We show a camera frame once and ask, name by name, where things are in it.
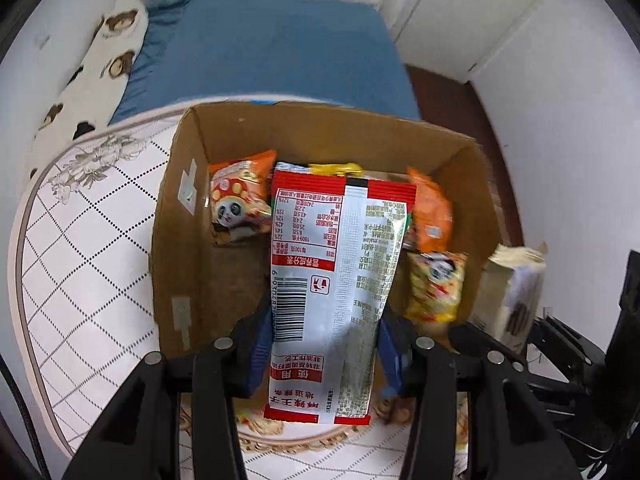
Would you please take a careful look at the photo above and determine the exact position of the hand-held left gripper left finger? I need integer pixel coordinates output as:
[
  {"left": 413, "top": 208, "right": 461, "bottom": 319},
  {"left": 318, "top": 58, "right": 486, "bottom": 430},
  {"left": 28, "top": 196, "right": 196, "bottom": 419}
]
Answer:
[{"left": 61, "top": 299, "right": 274, "bottom": 480}]

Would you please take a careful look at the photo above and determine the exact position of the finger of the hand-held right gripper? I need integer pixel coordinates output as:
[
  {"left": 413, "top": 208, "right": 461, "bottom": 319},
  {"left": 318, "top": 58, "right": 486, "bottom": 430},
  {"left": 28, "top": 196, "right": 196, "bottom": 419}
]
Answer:
[
  {"left": 449, "top": 322, "right": 537, "bottom": 387},
  {"left": 532, "top": 315, "right": 607, "bottom": 367}
]

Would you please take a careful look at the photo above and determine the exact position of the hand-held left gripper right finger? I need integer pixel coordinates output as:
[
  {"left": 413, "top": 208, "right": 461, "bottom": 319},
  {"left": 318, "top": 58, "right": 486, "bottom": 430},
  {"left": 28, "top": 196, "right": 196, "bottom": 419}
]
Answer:
[{"left": 379, "top": 309, "right": 584, "bottom": 480}]

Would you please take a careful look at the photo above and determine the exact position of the white chocolate stick packet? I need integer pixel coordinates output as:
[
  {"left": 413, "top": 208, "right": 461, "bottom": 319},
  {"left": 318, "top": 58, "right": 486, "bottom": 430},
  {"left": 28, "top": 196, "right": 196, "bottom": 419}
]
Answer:
[{"left": 470, "top": 242, "right": 549, "bottom": 356}]

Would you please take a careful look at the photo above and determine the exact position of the yellow panda snack packet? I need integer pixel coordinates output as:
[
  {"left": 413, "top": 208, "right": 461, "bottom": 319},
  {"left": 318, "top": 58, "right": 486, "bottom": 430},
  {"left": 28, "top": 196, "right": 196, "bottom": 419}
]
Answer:
[{"left": 404, "top": 251, "right": 469, "bottom": 325}]

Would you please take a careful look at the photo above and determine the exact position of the cardboard box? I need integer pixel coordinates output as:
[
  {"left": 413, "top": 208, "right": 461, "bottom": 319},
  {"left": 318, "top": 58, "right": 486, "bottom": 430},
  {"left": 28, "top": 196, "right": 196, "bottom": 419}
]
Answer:
[{"left": 150, "top": 100, "right": 494, "bottom": 357}]

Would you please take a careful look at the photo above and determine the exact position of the red and white snack packet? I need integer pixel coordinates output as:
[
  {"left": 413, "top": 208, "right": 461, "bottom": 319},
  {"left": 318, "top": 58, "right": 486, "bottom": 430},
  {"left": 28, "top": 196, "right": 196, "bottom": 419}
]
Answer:
[{"left": 262, "top": 169, "right": 418, "bottom": 427}]

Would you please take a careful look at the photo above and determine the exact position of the plain orange snack packet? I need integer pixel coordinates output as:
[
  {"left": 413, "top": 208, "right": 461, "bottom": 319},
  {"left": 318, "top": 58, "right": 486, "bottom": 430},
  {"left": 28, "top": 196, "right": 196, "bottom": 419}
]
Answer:
[{"left": 404, "top": 166, "right": 454, "bottom": 254}]

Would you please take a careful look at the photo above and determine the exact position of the orange panda snack packet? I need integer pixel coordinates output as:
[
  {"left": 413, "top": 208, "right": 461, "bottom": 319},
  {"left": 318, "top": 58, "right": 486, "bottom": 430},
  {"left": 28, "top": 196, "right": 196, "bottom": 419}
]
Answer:
[{"left": 207, "top": 149, "right": 278, "bottom": 247}]

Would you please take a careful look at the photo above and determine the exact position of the yellow and black snack packet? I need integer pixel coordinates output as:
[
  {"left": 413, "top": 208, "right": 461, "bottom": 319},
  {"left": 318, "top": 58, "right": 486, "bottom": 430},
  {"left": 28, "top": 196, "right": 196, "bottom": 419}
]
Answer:
[{"left": 275, "top": 161, "right": 362, "bottom": 177}]

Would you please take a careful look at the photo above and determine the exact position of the white door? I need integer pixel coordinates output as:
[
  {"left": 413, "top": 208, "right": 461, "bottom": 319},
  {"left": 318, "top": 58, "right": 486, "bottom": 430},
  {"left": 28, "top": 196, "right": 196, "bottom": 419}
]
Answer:
[{"left": 390, "top": 0, "right": 568, "bottom": 82}]

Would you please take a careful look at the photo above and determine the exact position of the bear print pillow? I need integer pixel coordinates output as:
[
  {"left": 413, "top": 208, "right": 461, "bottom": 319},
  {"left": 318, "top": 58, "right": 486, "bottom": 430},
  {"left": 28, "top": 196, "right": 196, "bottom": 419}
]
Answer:
[{"left": 30, "top": 0, "right": 150, "bottom": 181}]

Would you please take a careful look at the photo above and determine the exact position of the black cable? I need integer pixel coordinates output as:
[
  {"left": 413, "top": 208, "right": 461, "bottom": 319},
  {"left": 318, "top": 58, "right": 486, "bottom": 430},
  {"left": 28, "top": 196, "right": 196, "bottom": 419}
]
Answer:
[{"left": 0, "top": 355, "right": 52, "bottom": 480}]

